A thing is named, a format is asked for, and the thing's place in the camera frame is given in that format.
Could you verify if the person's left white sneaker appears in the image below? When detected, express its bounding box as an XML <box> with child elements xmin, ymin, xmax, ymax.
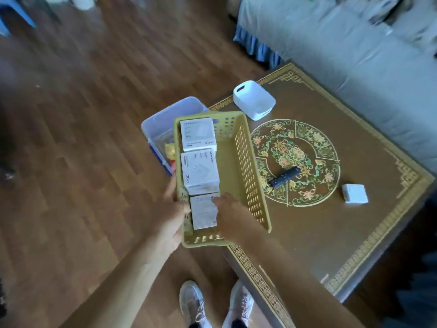
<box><xmin>179</xmin><ymin>281</ymin><xmax>213</xmax><ymax>328</ymax></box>

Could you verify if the person's right hand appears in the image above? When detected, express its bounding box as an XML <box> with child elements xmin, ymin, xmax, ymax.
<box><xmin>211</xmin><ymin>192</ymin><xmax>267</xmax><ymax>247</ymax></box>

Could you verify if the small white box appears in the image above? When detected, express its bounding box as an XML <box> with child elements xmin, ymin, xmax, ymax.
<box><xmin>342</xmin><ymin>184</ymin><xmax>369</xmax><ymax>205</ymax></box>

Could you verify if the person's right white sneaker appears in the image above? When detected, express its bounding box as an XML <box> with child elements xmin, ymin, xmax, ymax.
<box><xmin>222</xmin><ymin>280</ymin><xmax>255</xmax><ymax>328</ymax></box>

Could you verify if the person's white sneaker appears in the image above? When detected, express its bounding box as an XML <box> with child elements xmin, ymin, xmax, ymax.
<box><xmin>222</xmin><ymin>280</ymin><xmax>255</xmax><ymax>328</ymax></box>
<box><xmin>179</xmin><ymin>281</ymin><xmax>213</xmax><ymax>328</ymax></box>

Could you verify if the black remote control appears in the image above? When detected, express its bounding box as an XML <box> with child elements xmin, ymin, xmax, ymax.
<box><xmin>269</xmin><ymin>167</ymin><xmax>302</xmax><ymax>189</ymax></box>

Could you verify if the person's left forearm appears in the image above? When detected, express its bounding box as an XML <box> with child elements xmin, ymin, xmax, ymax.
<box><xmin>58</xmin><ymin>247</ymin><xmax>181</xmax><ymax>328</ymax></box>

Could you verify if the person's left hand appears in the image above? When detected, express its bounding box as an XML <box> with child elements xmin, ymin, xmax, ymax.
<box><xmin>147</xmin><ymin>174</ymin><xmax>192</xmax><ymax>261</ymax></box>

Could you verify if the blue plastic stool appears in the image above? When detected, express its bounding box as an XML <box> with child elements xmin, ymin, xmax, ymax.
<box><xmin>0</xmin><ymin>0</ymin><xmax>37</xmax><ymax>36</ymax></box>

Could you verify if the brown ornamented coffee table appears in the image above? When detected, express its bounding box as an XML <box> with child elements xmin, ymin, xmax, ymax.
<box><xmin>208</xmin><ymin>61</ymin><xmax>436</xmax><ymax>328</ymax></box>

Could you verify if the large white charger box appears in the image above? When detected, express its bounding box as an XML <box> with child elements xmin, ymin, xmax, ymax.
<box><xmin>180</xmin><ymin>149</ymin><xmax>221</xmax><ymax>196</ymax></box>

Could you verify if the yellow toy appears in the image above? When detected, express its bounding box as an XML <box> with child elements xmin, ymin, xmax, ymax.
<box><xmin>165</xmin><ymin>143</ymin><xmax>177</xmax><ymax>168</ymax></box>

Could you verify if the white square plastic container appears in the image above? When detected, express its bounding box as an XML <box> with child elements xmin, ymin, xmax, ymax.
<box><xmin>233</xmin><ymin>80</ymin><xmax>276</xmax><ymax>121</ymax></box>

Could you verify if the person's right forearm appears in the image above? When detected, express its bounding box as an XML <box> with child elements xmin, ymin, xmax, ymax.
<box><xmin>227</xmin><ymin>230</ymin><xmax>366</xmax><ymax>328</ymax></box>

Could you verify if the grey covered sofa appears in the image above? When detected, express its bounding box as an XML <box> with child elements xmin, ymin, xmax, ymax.
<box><xmin>236</xmin><ymin>0</ymin><xmax>437</xmax><ymax>174</ymax></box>

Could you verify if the yellow perforated plastic basket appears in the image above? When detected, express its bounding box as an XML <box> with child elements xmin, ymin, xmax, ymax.
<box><xmin>173</xmin><ymin>111</ymin><xmax>272</xmax><ymax>249</ymax></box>

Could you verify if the clear plastic storage bin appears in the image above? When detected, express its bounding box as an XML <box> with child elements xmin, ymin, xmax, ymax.
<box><xmin>141</xmin><ymin>96</ymin><xmax>209</xmax><ymax>177</ymax></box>

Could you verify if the clutter on sofa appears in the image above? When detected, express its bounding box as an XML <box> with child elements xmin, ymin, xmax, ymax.
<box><xmin>367</xmin><ymin>0</ymin><xmax>437</xmax><ymax>43</ymax></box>

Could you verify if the dark blue fabric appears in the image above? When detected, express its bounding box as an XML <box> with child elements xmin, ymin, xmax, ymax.
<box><xmin>382</xmin><ymin>253</ymin><xmax>437</xmax><ymax>328</ymax></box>

